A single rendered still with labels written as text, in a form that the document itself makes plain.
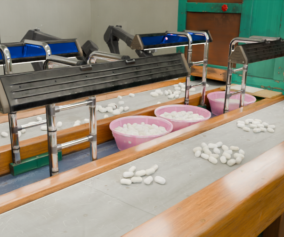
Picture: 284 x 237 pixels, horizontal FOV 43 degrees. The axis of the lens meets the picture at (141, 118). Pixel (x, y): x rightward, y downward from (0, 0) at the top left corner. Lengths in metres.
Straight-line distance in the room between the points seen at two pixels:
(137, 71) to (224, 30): 1.49
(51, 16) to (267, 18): 2.46
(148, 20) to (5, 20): 1.39
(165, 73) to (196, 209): 0.40
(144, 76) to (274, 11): 1.38
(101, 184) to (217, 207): 0.35
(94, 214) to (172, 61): 0.51
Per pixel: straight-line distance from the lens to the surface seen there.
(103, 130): 1.56
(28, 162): 1.36
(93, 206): 1.00
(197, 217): 0.92
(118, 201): 1.02
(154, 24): 3.80
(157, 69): 1.05
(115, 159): 1.20
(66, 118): 1.72
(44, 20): 4.02
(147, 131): 1.53
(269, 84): 2.30
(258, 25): 2.32
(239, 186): 1.08
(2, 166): 1.35
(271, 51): 1.67
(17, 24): 3.85
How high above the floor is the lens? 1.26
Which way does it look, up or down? 18 degrees down
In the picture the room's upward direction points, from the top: 1 degrees clockwise
